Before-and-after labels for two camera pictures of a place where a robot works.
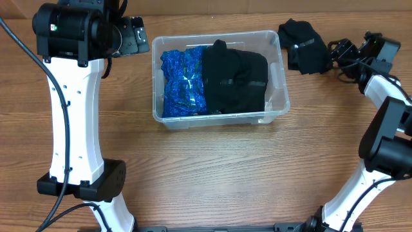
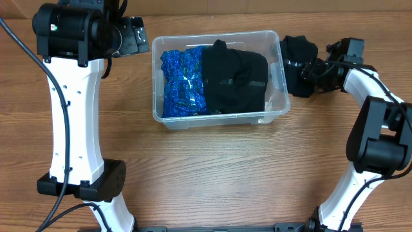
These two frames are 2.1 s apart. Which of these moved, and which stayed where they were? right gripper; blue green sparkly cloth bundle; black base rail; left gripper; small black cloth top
Moved: right gripper; small black cloth top
Stayed: blue green sparkly cloth bundle; left gripper; black base rail
